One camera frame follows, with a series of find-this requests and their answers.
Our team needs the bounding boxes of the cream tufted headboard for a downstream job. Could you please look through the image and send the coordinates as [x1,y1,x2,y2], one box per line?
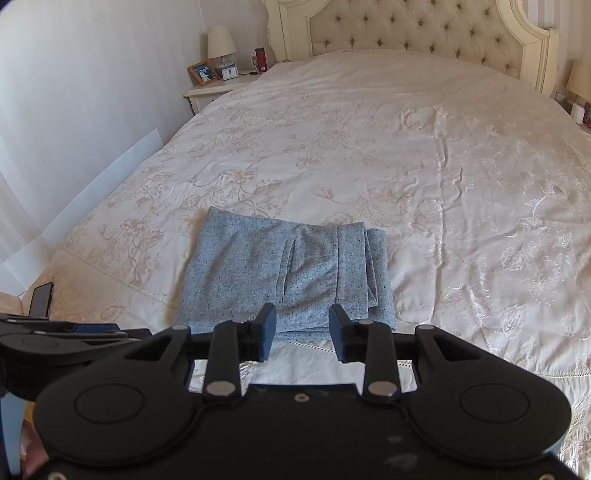
[263,0,561,100]

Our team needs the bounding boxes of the black smartphone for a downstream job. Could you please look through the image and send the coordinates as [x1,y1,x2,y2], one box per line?
[28,282,55,319]

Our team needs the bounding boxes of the cream nightstand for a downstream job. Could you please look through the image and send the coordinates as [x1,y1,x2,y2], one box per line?
[183,69,264,116]

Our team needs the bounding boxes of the cream floral bedspread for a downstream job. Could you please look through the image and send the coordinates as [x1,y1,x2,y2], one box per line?
[18,48,591,480]

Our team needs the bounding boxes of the beige table lamp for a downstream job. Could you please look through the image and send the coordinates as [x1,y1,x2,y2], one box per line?
[566,60,591,100]

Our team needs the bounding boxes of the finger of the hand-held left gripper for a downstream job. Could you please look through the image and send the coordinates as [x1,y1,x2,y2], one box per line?
[0,315,153,342]

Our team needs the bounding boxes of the grey speckled pants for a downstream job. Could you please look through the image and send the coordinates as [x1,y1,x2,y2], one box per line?
[178,206,396,344]

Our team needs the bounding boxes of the wooden photo frame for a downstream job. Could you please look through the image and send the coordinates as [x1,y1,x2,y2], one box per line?
[187,60,221,87]

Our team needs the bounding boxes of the white table lamp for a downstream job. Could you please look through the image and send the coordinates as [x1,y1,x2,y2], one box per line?
[206,25,238,70]

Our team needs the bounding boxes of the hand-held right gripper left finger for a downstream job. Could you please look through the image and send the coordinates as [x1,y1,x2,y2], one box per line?
[124,303,278,401]

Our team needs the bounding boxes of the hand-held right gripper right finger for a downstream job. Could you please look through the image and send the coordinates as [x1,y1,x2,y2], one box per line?
[329,305,481,400]

